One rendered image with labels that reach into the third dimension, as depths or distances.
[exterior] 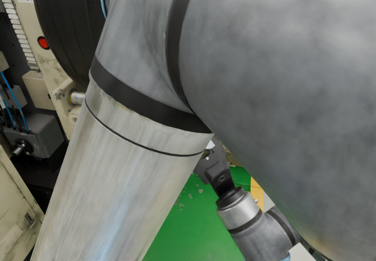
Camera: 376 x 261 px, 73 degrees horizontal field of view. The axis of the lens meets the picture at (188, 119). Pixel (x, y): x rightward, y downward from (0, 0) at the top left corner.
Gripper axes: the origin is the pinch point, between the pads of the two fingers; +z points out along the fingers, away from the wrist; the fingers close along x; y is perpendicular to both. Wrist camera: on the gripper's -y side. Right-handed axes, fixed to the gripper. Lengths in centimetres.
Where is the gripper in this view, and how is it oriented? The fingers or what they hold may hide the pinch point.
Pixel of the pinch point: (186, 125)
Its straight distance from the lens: 59.5
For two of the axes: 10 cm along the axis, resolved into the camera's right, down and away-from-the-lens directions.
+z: -5.3, -8.4, 1.3
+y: -0.2, 1.6, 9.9
